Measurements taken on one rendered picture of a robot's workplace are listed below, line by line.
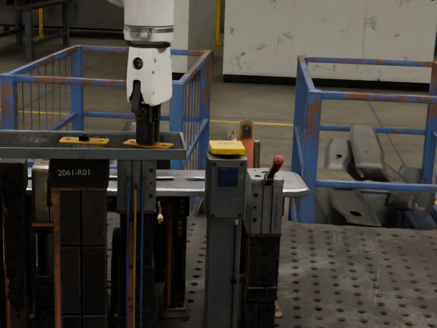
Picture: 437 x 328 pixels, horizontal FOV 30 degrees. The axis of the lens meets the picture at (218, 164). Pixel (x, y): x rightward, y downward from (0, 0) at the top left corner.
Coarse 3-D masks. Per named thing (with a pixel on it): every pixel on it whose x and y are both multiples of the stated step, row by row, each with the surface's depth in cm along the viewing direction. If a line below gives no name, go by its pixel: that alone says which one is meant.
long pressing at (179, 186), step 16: (112, 176) 182; (160, 176) 183; (176, 176) 184; (192, 176) 184; (288, 176) 187; (112, 192) 172; (160, 192) 173; (176, 192) 173; (192, 192) 173; (288, 192) 175; (304, 192) 176
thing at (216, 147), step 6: (210, 144) 146; (216, 144) 146; (222, 144) 146; (228, 144) 146; (234, 144) 146; (240, 144) 146; (216, 150) 143; (222, 150) 144; (228, 150) 144; (234, 150) 144; (240, 150) 144; (222, 156) 146; (228, 156) 146
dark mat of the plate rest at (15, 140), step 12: (0, 144) 140; (12, 144) 141; (24, 144) 141; (36, 144) 141; (48, 144) 141; (60, 144) 142; (72, 144) 142; (84, 144) 142; (108, 144) 143; (120, 144) 143; (180, 144) 145
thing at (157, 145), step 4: (128, 140) 146; (132, 140) 146; (124, 144) 143; (128, 144) 143; (132, 144) 142; (136, 144) 142; (140, 144) 142; (144, 144) 143; (152, 144) 143; (156, 144) 143; (160, 144) 143; (164, 144) 143; (168, 144) 143; (172, 144) 143; (156, 148) 141; (160, 148) 141; (164, 148) 141
